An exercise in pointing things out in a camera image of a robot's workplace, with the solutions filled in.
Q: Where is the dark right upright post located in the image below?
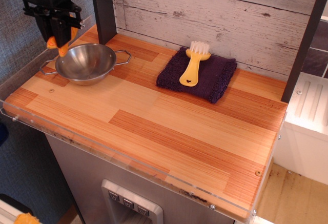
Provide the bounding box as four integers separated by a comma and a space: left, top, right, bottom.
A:
281, 0, 327, 103

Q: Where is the orange object bottom left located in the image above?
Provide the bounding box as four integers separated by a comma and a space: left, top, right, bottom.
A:
14, 213, 40, 224

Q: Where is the yellow scrub brush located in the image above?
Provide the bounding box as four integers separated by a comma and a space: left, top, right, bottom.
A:
179, 41, 211, 87

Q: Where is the dark left upright post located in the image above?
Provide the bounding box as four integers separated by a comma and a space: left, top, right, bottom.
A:
93, 0, 117, 45

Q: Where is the white toy sink unit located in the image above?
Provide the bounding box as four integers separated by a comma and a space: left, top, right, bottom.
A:
273, 73, 327, 184

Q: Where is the dark upright post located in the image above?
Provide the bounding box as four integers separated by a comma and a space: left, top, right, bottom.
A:
93, 0, 117, 45
281, 0, 327, 103

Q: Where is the grey toy fridge cabinet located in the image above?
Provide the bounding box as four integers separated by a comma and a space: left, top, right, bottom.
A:
46, 135, 234, 223

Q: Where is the purple folded towel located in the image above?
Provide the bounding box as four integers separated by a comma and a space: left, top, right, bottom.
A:
156, 47, 237, 104

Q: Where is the steel two-handled pan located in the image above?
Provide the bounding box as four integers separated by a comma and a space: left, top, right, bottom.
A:
39, 43, 132, 86

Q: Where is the clear acrylic edge guard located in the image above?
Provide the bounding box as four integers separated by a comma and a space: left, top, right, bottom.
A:
4, 95, 286, 222

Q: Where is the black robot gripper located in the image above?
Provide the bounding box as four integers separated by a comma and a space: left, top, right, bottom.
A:
22, 0, 84, 47

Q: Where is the silver dispenser button panel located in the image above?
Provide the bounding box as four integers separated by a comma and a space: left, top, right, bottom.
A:
101, 179, 164, 223

